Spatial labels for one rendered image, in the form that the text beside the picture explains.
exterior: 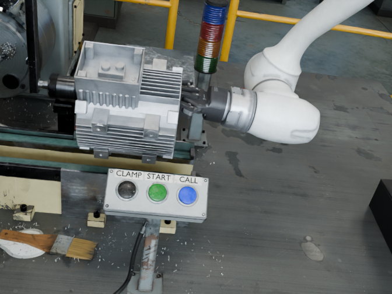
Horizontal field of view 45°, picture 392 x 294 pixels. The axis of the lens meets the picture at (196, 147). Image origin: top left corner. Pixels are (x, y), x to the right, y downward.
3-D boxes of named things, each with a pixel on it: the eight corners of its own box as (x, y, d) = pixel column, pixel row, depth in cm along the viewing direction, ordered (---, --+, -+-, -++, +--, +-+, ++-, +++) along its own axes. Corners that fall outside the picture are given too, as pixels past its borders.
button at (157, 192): (147, 202, 79) (147, 199, 77) (149, 184, 80) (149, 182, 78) (165, 203, 79) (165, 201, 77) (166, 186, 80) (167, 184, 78)
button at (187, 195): (177, 205, 79) (178, 202, 78) (178, 187, 80) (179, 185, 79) (195, 206, 80) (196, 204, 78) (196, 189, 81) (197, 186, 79)
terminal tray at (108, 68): (76, 104, 93) (73, 78, 87) (86, 65, 99) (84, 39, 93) (137, 111, 94) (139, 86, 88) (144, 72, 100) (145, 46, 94)
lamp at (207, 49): (196, 56, 124) (199, 40, 121) (196, 47, 129) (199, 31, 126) (219, 59, 124) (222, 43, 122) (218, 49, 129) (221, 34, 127)
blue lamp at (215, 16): (202, 23, 119) (205, 5, 116) (201, 14, 124) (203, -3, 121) (226, 26, 119) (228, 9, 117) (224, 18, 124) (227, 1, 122)
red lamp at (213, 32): (199, 40, 121) (202, 23, 119) (199, 31, 126) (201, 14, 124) (222, 43, 122) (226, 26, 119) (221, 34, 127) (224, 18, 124)
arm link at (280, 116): (244, 145, 101) (238, 112, 112) (311, 159, 104) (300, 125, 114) (261, 104, 95) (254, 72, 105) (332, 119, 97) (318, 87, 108)
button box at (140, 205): (104, 214, 81) (102, 209, 76) (109, 174, 83) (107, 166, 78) (202, 223, 83) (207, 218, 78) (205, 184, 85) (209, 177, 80)
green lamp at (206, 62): (194, 72, 126) (196, 56, 124) (193, 62, 131) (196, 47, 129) (216, 74, 127) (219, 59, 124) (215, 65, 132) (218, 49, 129)
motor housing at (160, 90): (78, 164, 103) (70, 108, 87) (93, 98, 114) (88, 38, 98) (170, 174, 104) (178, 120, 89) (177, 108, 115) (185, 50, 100)
